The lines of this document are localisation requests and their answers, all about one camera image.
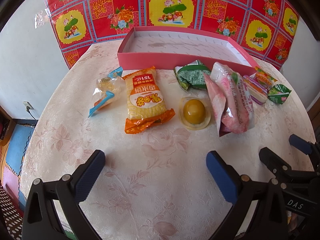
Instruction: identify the green foil snack packet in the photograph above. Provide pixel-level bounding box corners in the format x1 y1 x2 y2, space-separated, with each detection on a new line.
174 60 211 91

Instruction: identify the orange rice cracker packet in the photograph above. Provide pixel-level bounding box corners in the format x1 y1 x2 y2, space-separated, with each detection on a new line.
123 66 175 134

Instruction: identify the purple candy tin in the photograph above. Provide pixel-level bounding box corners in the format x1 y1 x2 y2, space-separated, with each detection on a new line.
243 75 267 105

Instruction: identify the red floral wall poster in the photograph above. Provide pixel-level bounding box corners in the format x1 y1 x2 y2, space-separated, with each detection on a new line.
44 0 299 69

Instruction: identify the yellow jelly cup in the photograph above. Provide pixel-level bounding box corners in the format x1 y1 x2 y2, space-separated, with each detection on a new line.
179 97 211 130

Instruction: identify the clear blue-edged candy packet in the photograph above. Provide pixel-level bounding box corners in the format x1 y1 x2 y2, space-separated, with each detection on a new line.
88 67 125 118

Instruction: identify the white wall socket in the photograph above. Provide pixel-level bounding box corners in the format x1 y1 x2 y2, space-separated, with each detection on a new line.
23 101 34 112

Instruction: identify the green triangular snack packet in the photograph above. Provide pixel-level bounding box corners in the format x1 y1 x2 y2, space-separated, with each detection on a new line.
267 84 291 105

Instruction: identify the pink jelly drink pouch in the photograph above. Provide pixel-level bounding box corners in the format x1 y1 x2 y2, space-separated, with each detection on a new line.
203 62 254 137

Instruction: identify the blue pink foam mat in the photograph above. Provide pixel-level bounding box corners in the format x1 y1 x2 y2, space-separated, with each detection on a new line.
1 124 35 210

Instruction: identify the pink shallow cardboard box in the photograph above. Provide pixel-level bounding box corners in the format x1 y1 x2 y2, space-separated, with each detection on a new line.
117 26 257 75

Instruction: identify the burger gummy packet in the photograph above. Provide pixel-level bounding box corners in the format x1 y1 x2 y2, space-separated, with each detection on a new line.
253 66 278 90

